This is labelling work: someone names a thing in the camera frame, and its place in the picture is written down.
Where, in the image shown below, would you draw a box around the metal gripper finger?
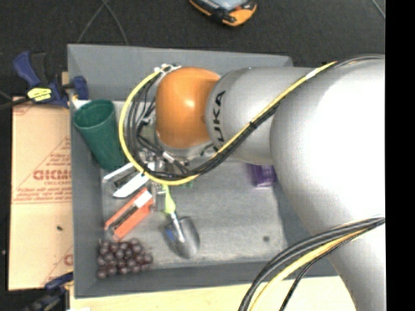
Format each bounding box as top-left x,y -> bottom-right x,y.
154,188 -> 167,213

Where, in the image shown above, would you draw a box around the orange and white stapler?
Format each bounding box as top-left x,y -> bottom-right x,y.
103,186 -> 157,241

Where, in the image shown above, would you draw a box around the grey metal bin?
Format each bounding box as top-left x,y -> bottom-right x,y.
67,43 -> 340,298

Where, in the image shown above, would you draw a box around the dark green plastic cup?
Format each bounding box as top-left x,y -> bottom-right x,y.
72,98 -> 126,172

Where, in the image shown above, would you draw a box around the dark purple toy grapes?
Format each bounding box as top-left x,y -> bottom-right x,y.
95,237 -> 154,280

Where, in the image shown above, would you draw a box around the purple ribbed cup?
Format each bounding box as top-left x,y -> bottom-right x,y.
247,163 -> 278,188

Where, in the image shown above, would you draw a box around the brown cardboard board red print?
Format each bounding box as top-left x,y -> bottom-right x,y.
7,97 -> 75,292

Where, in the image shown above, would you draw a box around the metal trowel yellow-green handle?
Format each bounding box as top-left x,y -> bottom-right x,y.
161,184 -> 201,260

